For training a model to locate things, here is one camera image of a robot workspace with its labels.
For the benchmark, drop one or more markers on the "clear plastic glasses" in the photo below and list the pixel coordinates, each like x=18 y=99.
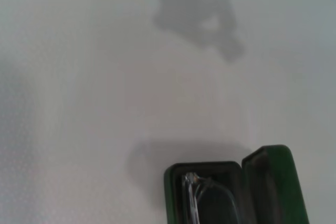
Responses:
x=193 y=195

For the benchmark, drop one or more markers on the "green glasses case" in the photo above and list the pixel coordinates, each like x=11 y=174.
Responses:
x=278 y=187

